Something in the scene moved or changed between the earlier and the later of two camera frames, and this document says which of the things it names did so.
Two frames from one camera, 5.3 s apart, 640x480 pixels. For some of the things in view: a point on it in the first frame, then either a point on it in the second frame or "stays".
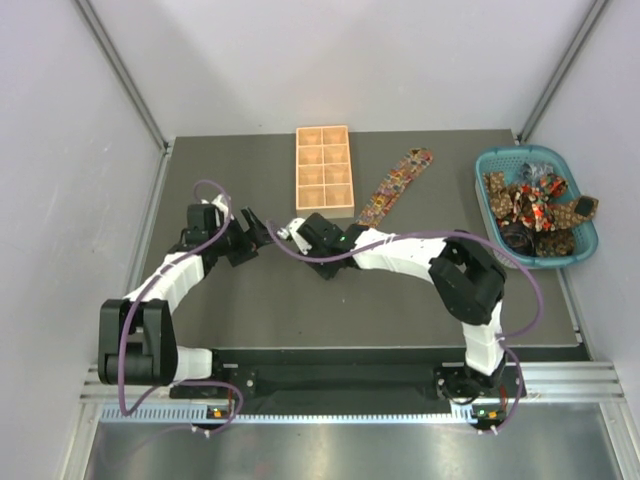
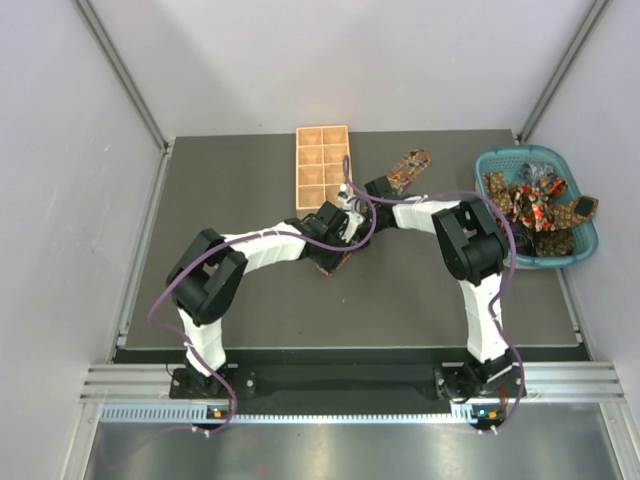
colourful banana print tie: [413, 164] stays
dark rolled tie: [520, 238] stays
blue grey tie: [530, 172] stays
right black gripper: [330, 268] -> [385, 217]
